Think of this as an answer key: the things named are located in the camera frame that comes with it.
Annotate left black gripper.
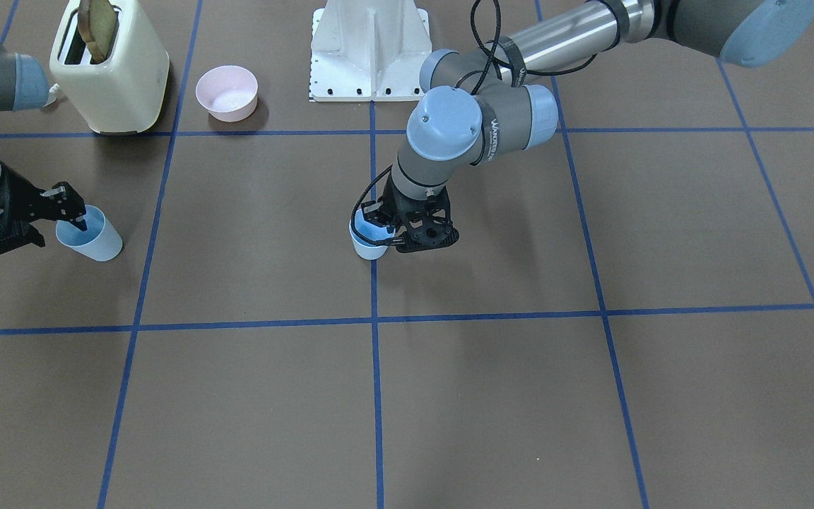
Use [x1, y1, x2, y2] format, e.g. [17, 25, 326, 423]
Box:
[358, 173, 450, 245]

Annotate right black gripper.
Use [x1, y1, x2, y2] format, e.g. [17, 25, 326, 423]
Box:
[0, 163, 88, 232]

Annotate blue cup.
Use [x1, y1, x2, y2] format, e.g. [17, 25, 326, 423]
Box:
[348, 209, 396, 260]
[55, 205, 124, 263]

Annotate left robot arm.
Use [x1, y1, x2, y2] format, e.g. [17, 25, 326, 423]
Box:
[348, 1, 814, 259]

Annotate white power plug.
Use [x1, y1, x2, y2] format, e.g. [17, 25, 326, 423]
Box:
[43, 83, 62, 107]

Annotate cream toaster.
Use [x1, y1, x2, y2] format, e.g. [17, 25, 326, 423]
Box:
[49, 1, 170, 135]

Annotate pink bowl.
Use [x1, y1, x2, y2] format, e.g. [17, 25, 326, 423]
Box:
[195, 65, 259, 122]

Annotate toast slice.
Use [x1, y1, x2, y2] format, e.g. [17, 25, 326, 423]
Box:
[78, 0, 117, 64]

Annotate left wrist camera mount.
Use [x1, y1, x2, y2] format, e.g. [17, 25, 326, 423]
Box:
[395, 205, 461, 252]

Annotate white pedestal base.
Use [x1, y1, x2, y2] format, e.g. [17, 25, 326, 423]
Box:
[308, 1, 432, 103]

